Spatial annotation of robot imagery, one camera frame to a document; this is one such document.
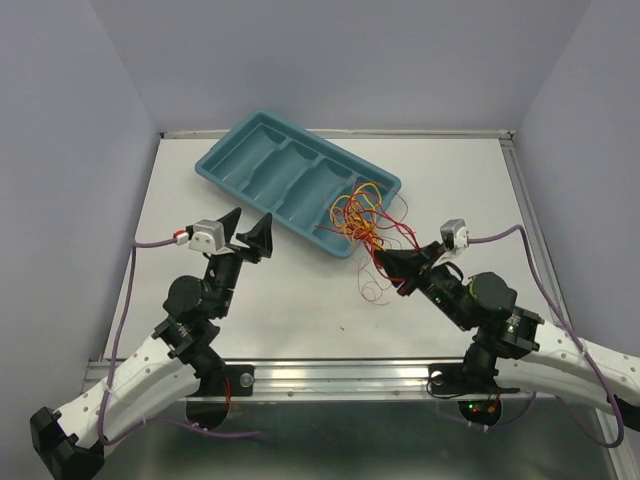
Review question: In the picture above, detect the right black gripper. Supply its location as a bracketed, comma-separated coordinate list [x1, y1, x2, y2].
[370, 241, 473, 331]

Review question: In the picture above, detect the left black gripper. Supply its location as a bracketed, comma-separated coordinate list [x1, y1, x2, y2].
[207, 207, 274, 316]

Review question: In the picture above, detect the red yellow wire bundle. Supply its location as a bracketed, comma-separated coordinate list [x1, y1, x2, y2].
[314, 175, 419, 306]

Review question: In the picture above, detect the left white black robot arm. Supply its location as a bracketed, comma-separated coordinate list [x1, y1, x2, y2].
[29, 208, 273, 479]

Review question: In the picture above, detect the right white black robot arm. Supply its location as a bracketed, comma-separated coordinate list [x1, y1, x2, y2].
[374, 242, 639, 430]

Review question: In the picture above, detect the teal plastic compartment tray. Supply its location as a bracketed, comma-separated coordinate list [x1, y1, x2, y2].
[195, 110, 402, 258]

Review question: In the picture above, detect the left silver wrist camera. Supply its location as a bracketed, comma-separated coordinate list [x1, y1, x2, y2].
[188, 219, 226, 255]

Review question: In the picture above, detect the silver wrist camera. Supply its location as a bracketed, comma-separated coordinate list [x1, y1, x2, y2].
[188, 219, 226, 255]
[433, 219, 469, 266]

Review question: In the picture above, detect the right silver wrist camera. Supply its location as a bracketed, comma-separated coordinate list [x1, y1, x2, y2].
[433, 219, 469, 266]

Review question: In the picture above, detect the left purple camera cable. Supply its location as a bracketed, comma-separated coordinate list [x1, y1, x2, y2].
[97, 234, 261, 447]

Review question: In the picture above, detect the aluminium table edge frame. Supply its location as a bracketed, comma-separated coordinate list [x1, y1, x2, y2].
[138, 137, 549, 332]

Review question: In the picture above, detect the aluminium front mounting rail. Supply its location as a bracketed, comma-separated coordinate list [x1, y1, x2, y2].
[84, 354, 487, 406]

